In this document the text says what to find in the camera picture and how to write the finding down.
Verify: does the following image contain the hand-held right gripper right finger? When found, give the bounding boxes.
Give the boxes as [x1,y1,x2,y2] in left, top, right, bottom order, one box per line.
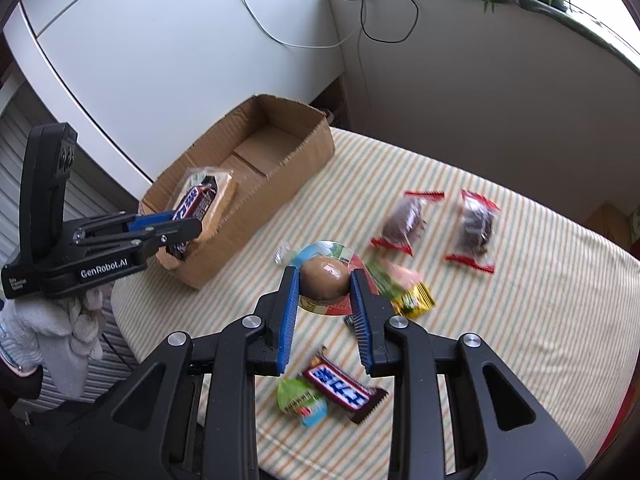
[349,269,587,480]

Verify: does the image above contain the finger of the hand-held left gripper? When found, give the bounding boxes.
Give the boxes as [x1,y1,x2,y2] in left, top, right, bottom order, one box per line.
[75,217,204,262]
[75,209,190,242]

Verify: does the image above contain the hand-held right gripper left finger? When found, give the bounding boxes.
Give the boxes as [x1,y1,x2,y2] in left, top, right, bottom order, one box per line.
[60,266,301,480]

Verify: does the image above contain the dark chocolate bar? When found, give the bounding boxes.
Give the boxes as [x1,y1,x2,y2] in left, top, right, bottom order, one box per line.
[300,346,390,426]
[165,185,220,262]

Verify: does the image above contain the brown pudding cup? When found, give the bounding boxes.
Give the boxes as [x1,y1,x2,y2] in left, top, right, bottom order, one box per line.
[287,240,370,317]

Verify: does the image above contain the green jelly cup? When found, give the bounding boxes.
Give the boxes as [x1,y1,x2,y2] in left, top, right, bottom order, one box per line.
[276,376,328,429]

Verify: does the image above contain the brown cardboard box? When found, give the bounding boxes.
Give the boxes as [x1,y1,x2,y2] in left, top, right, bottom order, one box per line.
[139,92,336,291]

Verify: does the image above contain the person's left hand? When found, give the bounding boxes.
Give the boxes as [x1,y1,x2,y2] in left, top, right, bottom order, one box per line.
[4,287,112,397]

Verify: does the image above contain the green pink snack packet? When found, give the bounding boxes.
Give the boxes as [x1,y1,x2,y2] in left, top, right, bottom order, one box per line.
[364,259,425,301]

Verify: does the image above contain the sandwich cracker packet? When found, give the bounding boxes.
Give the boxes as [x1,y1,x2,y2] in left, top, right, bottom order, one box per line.
[172,167,240,246]

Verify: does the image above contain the brown cake packet red ends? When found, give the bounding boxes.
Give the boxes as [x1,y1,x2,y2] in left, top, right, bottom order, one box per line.
[370,190,446,257]
[445,189,502,276]

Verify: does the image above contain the white wardrobe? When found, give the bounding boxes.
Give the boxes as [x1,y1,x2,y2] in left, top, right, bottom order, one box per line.
[0,0,352,197]

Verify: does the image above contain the white cable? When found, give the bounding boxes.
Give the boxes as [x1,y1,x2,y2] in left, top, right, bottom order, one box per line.
[220,0,362,50]

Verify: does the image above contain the black cable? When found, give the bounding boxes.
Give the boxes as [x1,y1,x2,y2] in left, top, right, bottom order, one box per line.
[359,0,422,45]

